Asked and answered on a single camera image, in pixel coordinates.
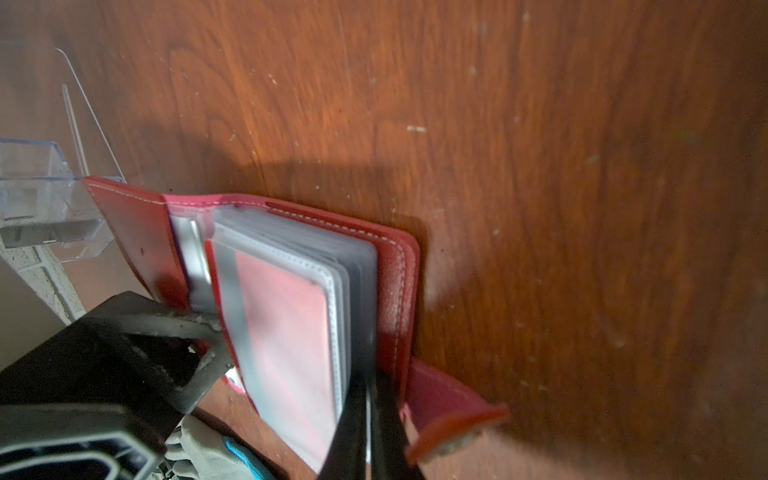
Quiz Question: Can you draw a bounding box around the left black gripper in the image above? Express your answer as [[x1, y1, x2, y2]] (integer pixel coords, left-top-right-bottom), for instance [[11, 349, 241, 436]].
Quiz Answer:
[[1, 292, 234, 479]]

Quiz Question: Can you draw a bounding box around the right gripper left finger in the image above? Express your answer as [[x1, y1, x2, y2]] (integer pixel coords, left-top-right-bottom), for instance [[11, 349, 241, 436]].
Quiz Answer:
[[317, 375, 368, 480]]

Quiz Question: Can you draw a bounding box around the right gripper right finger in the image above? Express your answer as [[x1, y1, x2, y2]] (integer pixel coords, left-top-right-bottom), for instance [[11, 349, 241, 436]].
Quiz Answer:
[[370, 370, 423, 480]]

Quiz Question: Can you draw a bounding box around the red leather card holder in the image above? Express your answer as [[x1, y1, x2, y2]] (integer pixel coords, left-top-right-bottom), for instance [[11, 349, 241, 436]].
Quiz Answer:
[[84, 176, 509, 467]]

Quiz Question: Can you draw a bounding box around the clear acrylic card organizer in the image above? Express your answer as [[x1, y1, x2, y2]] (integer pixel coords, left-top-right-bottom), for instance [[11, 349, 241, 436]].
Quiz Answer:
[[1, 42, 125, 262]]

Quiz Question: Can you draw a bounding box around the red card in holder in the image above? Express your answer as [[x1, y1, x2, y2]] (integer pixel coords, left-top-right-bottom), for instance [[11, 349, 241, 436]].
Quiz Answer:
[[235, 252, 337, 471]]

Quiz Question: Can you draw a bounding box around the grey blue work glove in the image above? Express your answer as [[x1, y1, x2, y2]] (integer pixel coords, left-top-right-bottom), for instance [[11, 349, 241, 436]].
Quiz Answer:
[[149, 415, 276, 480]]

